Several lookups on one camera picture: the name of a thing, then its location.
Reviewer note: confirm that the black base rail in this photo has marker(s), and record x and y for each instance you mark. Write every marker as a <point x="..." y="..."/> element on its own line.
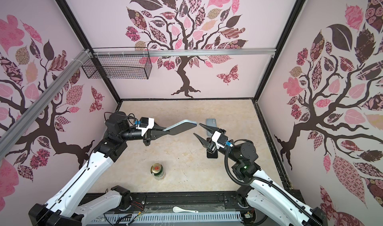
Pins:
<point x="221" y="201"/>

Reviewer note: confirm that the black wire basket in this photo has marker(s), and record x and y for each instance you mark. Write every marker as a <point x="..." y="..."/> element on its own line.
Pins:
<point x="119" y="63"/>

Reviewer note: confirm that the black smartphone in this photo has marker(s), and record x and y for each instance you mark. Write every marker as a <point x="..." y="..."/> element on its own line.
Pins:
<point x="180" y="127"/>
<point x="212" y="154"/>

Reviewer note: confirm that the aluminium rail wall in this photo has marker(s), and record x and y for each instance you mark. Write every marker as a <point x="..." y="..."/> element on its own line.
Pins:
<point x="9" y="139"/>
<point x="198" y="52"/>

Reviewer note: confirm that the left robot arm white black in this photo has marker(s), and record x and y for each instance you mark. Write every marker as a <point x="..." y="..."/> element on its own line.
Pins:
<point x="64" y="208"/>

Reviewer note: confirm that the aluminium rail left wall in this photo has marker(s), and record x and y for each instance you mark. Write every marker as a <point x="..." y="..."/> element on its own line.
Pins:
<point x="9" y="139"/>

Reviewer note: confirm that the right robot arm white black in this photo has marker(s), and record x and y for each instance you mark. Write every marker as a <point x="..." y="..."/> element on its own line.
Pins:
<point x="261" y="192"/>

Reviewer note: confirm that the aluminium rail back wall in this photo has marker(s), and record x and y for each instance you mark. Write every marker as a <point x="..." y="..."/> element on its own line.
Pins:
<point x="198" y="52"/>

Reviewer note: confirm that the light blue phone case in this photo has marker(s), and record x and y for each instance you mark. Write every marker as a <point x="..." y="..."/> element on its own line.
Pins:
<point x="211" y="122"/>

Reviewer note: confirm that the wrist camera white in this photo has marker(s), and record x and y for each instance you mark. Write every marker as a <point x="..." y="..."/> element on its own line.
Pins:
<point x="220" y="140"/>
<point x="144" y="124"/>

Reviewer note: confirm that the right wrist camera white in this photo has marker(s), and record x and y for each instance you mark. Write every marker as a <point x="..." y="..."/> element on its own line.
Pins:
<point x="220" y="140"/>

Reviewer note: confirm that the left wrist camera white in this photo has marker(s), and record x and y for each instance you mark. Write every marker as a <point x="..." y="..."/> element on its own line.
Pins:
<point x="144" y="124"/>

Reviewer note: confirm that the green beverage can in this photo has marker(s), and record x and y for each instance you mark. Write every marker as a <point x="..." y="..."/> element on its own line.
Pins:
<point x="157" y="171"/>

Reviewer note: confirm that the white slotted cable duct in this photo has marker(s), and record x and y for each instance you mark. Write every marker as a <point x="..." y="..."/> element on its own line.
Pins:
<point x="166" y="219"/>

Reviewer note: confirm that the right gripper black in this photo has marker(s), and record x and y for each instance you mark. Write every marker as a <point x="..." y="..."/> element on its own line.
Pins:
<point x="210" y="143"/>

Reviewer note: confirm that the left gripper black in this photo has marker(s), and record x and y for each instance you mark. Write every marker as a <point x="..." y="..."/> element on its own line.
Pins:
<point x="153" y="134"/>

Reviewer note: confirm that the white plastic spoon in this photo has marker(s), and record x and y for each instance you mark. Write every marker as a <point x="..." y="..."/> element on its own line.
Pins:
<point x="180" y="210"/>

